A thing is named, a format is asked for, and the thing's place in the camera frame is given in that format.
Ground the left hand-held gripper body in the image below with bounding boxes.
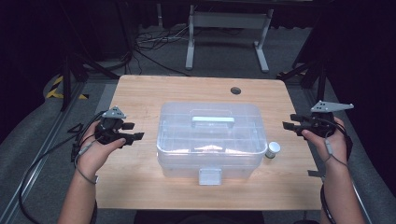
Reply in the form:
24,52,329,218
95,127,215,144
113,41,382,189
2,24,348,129
94,105,127,147

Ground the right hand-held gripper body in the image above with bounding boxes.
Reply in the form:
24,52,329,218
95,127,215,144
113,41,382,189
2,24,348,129
300,100,355,138

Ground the clear plastic storage box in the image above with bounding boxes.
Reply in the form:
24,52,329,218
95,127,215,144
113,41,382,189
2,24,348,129
156,101,269,187

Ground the person's left hand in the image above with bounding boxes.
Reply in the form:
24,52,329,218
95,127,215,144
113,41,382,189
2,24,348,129
75,121,127,182

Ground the person's right hand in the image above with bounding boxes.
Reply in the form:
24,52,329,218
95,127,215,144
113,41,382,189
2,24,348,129
301,117,349,172

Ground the small white-capped bottle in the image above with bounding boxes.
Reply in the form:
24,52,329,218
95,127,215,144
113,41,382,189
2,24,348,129
264,141,281,160

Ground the person's dark lap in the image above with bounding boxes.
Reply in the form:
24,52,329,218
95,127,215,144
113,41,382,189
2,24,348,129
134,210,265,224

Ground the thin grey cable with plug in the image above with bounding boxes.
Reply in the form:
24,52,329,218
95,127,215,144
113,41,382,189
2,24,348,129
322,130,348,168
74,136,100,185

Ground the bundle of floor cables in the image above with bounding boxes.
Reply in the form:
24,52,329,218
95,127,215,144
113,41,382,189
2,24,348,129
133,24,191,77

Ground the white metal desk frame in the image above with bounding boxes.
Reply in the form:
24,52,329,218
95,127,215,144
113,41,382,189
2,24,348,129
185,4,276,74

